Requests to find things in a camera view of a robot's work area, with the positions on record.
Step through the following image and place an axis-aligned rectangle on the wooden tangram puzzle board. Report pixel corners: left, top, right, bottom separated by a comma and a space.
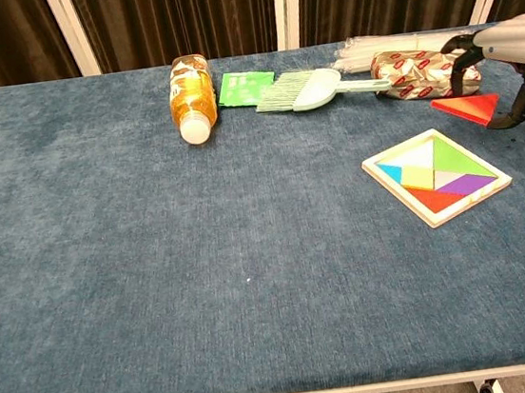
358, 119, 518, 237

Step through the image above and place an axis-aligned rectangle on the red triangle puzzle piece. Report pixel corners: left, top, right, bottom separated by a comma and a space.
430, 91, 503, 134

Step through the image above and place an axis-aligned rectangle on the blue table cloth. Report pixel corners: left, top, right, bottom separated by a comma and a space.
0, 20, 525, 393

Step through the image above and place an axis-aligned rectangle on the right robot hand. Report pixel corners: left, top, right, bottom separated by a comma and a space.
437, 10, 525, 136

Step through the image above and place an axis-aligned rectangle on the green foil packet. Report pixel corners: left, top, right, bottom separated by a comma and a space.
215, 67, 280, 110

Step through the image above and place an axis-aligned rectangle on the yellow tangram square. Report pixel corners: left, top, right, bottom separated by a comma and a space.
398, 161, 437, 194

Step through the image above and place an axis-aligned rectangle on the green tangram triangle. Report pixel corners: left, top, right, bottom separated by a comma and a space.
429, 130, 498, 185

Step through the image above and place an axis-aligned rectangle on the purple tangram parallelogram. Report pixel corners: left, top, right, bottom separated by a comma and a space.
434, 170, 500, 200

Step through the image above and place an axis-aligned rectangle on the blue tangram triangle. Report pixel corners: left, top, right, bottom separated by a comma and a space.
377, 161, 404, 185

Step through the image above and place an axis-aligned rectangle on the mint green hand brush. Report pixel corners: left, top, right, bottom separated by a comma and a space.
251, 59, 396, 119

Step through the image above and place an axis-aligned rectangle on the brown red snack pack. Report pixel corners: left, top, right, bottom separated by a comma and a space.
367, 39, 484, 107

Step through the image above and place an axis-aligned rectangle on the amber tea plastic bottle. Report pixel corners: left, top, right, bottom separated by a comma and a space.
164, 52, 224, 147

